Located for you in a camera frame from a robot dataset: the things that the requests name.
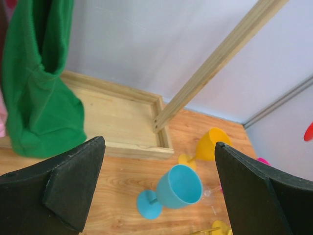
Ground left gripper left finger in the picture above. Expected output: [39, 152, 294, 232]
[0, 136, 106, 235]

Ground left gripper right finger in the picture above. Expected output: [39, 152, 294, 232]
[215, 142, 313, 235]

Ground yellow wine glass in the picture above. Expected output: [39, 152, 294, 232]
[178, 127, 232, 171]
[211, 220, 233, 235]

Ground blue plastic wine glass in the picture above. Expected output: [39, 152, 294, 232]
[136, 164, 203, 220]

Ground red plastic wine glass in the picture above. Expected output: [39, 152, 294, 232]
[303, 122, 313, 141]

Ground magenta plastic wine glass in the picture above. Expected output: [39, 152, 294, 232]
[257, 158, 270, 165]

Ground clear plastic wine glass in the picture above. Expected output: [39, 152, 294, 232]
[201, 183, 223, 215]

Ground wooden clothes rack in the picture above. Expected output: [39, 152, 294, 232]
[0, 0, 291, 161]

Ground green tank top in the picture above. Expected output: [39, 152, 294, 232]
[1, 0, 87, 158]

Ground pink shirt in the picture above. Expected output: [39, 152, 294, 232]
[0, 0, 18, 138]

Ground gold wire glass rack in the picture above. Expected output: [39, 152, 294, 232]
[189, 227, 220, 235]

